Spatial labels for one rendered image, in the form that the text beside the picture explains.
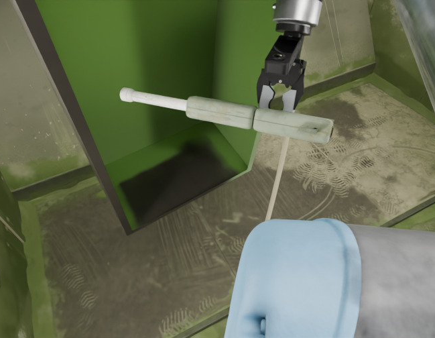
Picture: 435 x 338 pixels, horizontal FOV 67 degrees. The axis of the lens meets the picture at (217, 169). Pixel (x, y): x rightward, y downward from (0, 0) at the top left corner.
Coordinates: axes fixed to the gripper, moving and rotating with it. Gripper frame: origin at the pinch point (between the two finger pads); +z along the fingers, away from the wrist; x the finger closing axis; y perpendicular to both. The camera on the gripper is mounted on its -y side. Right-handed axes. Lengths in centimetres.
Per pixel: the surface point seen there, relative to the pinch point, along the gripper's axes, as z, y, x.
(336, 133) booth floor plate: 24, 165, -15
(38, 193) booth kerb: 77, 63, 138
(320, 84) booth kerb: -6, 193, 4
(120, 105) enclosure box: 10, 33, 63
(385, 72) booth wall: -22, 223, -39
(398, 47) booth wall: -39, 210, -42
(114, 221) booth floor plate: 81, 67, 88
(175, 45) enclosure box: -14, 40, 46
